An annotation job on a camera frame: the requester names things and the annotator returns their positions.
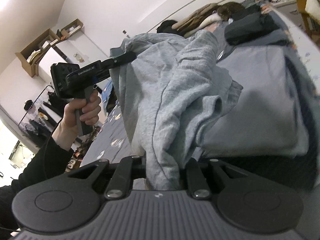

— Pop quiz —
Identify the metal clothes rack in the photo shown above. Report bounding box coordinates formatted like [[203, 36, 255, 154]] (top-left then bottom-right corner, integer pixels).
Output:
[[19, 85, 66, 142]]

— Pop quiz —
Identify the white headboard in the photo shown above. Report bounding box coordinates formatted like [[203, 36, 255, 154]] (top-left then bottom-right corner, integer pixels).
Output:
[[146, 0, 263, 34]]

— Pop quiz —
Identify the person's left hand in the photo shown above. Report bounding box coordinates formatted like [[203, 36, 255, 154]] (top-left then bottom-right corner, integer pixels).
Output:
[[54, 91, 102, 151]]

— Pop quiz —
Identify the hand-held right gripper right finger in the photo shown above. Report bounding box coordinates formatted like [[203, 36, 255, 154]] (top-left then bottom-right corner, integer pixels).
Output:
[[185, 158, 250, 200]]

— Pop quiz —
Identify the light grey folded garment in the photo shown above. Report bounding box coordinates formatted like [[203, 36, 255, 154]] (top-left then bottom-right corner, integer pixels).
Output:
[[200, 44, 310, 158]]

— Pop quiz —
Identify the navy folded garment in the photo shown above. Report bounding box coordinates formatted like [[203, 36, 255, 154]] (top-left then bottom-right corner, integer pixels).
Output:
[[282, 52, 317, 140]]

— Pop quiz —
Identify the row of hanging clothes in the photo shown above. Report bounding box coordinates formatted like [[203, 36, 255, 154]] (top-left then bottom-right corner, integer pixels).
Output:
[[22, 94, 65, 137]]

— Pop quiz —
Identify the small open cardboard box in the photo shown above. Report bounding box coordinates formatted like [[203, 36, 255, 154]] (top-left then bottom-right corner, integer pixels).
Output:
[[56, 19, 84, 39]]

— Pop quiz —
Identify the grey sweatshirt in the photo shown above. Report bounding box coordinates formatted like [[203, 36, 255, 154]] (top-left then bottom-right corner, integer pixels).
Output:
[[109, 30, 244, 190]]

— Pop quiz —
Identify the cream pillow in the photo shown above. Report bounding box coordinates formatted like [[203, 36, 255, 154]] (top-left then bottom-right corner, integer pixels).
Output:
[[200, 12, 222, 27]]

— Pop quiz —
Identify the camouflage cloth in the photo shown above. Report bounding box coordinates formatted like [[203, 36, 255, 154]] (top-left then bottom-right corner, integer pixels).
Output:
[[216, 2, 247, 22]]

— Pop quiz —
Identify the grey printed quilt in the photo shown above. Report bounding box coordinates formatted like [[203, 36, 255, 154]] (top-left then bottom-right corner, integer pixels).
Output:
[[80, 5, 320, 170]]

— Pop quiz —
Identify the row of shoes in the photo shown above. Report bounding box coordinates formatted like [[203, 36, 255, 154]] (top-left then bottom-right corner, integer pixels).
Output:
[[67, 125, 103, 170]]

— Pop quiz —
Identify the large open cardboard box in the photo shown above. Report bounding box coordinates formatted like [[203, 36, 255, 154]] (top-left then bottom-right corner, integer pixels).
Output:
[[15, 28, 60, 78]]

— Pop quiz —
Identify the person's left forearm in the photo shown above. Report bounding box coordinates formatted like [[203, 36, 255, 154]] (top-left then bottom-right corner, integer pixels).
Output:
[[0, 130, 75, 233]]

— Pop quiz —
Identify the white wardrobe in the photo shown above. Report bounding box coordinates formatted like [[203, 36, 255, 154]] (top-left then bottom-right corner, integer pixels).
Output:
[[37, 34, 110, 120]]

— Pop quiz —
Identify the black jacket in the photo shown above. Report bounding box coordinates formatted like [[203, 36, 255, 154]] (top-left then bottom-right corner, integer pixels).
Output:
[[156, 19, 178, 34]]

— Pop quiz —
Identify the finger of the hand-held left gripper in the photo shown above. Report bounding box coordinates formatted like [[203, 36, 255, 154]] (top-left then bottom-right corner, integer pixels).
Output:
[[100, 52, 137, 69]]

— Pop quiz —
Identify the navy dotted garment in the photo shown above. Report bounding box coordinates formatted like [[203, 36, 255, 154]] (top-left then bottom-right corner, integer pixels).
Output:
[[200, 152, 320, 193]]

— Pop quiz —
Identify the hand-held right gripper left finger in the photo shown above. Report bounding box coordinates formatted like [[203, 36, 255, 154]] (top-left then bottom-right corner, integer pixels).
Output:
[[67, 155, 147, 199]]

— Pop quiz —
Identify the brown padded coat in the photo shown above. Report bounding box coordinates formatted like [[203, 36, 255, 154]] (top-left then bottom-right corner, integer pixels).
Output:
[[172, 3, 222, 30]]

